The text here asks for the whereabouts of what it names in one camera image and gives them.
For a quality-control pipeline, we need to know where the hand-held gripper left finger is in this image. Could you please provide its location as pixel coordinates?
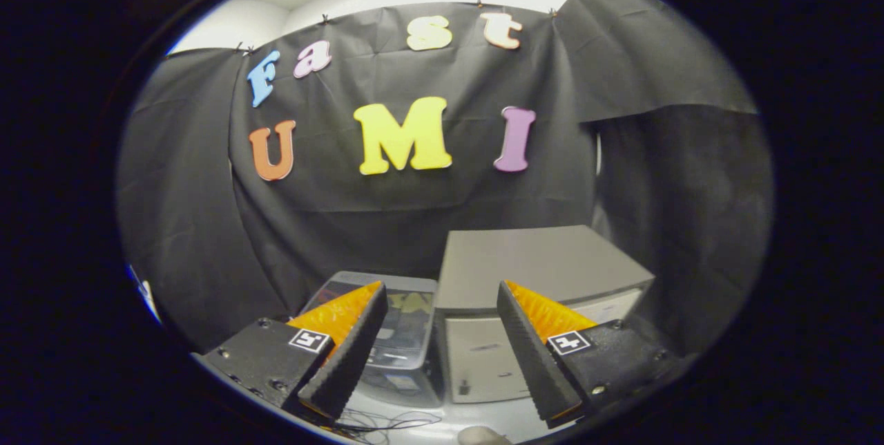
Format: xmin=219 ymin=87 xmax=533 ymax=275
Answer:
xmin=195 ymin=281 xmax=389 ymax=425

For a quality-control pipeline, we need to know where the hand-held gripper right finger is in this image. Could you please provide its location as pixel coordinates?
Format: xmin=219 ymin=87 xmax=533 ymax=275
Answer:
xmin=497 ymin=280 xmax=698 ymax=430

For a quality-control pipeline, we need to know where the grey washing machine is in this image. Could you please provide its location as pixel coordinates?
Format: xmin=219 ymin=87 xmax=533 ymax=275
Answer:
xmin=299 ymin=270 xmax=447 ymax=410

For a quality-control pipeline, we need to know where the pale rounded object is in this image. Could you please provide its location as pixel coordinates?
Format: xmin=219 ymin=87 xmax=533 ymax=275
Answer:
xmin=457 ymin=426 xmax=513 ymax=445

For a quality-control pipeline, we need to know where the beige cabinet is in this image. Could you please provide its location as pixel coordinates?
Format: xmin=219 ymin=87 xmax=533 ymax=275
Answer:
xmin=435 ymin=225 xmax=656 ymax=405

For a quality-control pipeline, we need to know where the black backdrop cloth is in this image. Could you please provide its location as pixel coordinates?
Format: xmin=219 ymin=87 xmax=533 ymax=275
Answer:
xmin=114 ymin=0 xmax=774 ymax=356

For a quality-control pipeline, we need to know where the white and blue object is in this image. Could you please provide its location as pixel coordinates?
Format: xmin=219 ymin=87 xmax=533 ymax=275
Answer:
xmin=127 ymin=263 xmax=162 ymax=325

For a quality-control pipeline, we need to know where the thin black cable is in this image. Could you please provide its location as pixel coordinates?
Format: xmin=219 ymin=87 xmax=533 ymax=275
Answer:
xmin=334 ymin=408 xmax=444 ymax=444

